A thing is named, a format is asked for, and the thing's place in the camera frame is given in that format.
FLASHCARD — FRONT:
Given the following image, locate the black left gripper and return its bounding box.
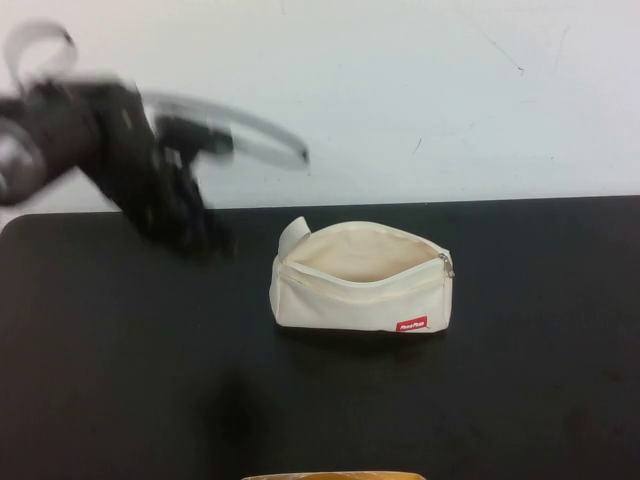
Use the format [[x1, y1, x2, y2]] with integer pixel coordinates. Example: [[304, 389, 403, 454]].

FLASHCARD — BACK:
[[82, 74, 240, 262]]

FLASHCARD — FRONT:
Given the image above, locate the white fabric pencil case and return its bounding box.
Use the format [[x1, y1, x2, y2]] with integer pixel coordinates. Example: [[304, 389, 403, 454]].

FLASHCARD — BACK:
[[270, 216, 457, 334]]

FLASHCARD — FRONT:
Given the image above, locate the yellow cardboard box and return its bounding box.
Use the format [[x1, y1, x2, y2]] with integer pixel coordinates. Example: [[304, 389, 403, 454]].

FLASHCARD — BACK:
[[241, 469, 427, 480]]

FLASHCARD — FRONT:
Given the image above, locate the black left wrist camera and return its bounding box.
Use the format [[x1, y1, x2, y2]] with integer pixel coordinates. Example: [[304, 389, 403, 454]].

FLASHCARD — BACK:
[[158, 115, 237, 164]]

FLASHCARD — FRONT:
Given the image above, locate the grey camera cable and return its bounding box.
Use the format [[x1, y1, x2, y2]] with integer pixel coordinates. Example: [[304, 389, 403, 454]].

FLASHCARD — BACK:
[[142, 88, 311, 174]]

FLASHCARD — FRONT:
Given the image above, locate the grey looped arm cable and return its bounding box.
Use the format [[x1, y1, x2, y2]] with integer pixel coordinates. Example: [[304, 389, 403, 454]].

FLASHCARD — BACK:
[[2, 18, 80, 89]]

